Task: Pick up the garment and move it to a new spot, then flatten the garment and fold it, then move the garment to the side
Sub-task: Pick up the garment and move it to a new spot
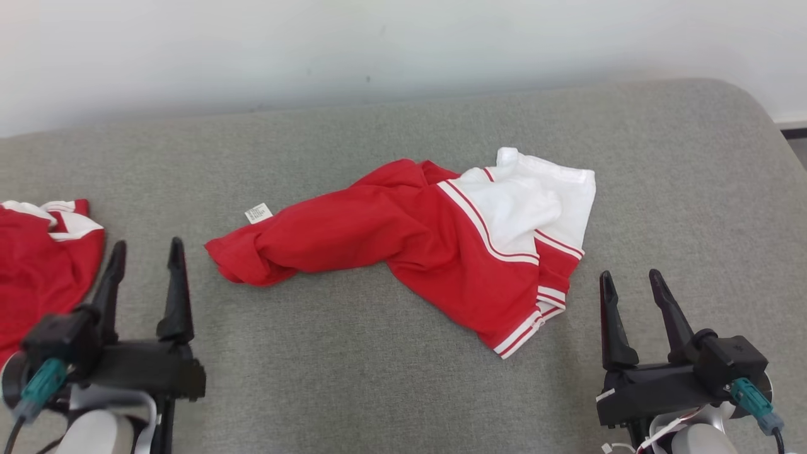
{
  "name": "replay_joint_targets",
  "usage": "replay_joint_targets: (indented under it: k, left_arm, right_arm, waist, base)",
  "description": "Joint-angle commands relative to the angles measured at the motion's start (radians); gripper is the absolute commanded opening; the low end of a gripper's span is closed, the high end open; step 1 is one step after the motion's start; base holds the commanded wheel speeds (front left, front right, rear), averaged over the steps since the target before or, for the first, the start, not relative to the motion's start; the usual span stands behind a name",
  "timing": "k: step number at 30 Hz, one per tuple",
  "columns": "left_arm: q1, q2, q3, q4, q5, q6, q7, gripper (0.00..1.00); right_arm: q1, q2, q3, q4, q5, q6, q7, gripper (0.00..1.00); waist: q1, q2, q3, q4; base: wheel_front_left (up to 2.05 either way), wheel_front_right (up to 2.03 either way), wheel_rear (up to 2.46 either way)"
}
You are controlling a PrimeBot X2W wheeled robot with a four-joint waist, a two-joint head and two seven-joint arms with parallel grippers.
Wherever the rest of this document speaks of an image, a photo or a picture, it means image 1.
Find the right camera cable teal plug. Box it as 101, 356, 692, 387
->
730, 377, 787, 454

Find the red white basketball jersey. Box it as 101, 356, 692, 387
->
204, 147, 597, 361

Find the left camera cable teal plug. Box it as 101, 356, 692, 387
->
2, 358, 69, 454

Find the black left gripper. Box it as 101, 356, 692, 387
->
81, 236, 207, 454

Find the camera cable teal plug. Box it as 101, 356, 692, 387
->
2, 358, 69, 454
730, 377, 787, 454

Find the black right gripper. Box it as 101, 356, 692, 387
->
596, 269, 727, 446

